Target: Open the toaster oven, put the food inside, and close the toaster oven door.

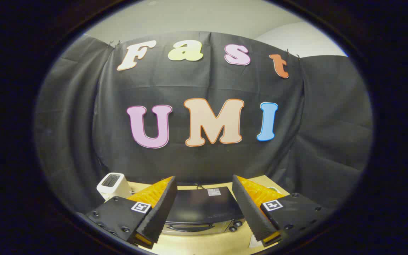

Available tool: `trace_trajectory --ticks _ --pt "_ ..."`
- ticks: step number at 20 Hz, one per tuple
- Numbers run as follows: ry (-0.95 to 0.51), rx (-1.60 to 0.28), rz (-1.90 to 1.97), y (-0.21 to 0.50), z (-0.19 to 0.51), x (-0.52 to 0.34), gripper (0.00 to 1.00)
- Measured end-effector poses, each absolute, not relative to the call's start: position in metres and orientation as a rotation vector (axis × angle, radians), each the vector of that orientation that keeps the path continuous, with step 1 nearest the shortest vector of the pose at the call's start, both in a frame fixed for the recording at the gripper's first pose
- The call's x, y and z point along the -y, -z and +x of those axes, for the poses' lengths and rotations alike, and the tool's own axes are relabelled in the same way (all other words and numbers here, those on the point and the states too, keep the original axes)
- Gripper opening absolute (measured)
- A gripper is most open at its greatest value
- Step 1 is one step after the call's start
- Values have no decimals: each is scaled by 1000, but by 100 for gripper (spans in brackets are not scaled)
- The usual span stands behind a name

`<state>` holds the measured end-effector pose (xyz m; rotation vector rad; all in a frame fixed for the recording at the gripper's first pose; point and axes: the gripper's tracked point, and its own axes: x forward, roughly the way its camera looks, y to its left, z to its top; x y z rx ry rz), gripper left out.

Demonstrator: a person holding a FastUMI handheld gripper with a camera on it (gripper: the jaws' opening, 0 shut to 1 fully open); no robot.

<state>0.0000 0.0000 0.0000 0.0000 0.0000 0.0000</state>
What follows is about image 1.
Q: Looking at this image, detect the black toaster oven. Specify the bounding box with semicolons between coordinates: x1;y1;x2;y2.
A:
161;186;245;237

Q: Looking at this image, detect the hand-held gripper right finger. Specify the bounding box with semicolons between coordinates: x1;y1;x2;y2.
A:
232;175;329;248

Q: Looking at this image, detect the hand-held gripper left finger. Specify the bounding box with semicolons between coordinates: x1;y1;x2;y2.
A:
85;176;178;249

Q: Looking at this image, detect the white pop-up toaster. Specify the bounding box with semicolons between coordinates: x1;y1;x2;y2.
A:
96;172;133;202

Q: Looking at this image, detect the black backdrop cloth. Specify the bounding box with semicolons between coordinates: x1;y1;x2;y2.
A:
34;31;374;215

